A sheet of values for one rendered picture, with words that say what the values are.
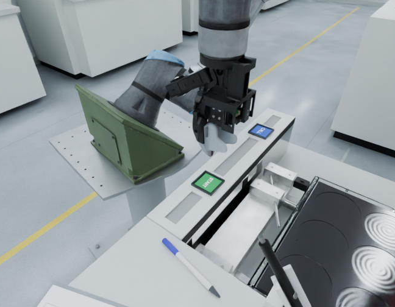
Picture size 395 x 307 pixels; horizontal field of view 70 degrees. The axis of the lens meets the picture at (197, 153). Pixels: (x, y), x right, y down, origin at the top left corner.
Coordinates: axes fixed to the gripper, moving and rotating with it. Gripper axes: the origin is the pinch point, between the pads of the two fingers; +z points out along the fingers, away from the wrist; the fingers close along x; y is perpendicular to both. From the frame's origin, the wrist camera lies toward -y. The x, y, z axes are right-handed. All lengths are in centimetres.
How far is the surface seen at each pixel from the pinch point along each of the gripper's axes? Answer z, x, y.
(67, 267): 106, -15, -77
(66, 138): 24, 1, -62
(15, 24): 29, 78, -256
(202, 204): 10.0, -5.6, 2.8
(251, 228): 18.0, 1.2, 11.8
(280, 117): 10.1, 37.3, 1.6
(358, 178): 24, 41, 28
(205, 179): 9.5, 0.6, -0.7
